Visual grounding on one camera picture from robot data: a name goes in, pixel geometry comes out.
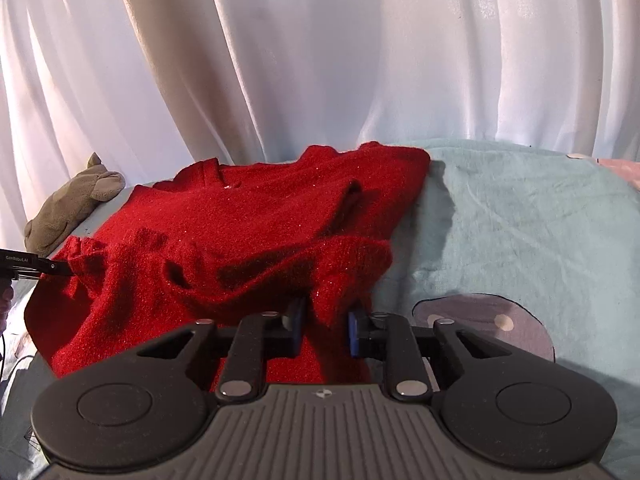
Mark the red knitted cardigan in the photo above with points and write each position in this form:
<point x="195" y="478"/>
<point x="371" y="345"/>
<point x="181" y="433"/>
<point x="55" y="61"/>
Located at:
<point x="225" y="220"/>

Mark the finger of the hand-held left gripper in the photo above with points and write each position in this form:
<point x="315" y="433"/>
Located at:
<point x="59" y="266"/>

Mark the grey plush toy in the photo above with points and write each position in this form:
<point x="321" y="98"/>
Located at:
<point x="70" y="205"/>

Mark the white curtain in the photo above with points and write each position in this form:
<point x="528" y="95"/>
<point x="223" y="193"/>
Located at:
<point x="320" y="50"/>

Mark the light blue printed bedsheet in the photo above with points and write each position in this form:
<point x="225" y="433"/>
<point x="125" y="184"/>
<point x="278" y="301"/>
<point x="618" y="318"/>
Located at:
<point x="525" y="220"/>

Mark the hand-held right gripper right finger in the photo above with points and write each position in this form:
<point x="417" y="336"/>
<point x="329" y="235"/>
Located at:
<point x="356" y="334"/>

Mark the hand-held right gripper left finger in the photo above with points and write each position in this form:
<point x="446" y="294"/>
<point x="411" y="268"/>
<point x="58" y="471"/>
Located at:
<point x="299" y="327"/>

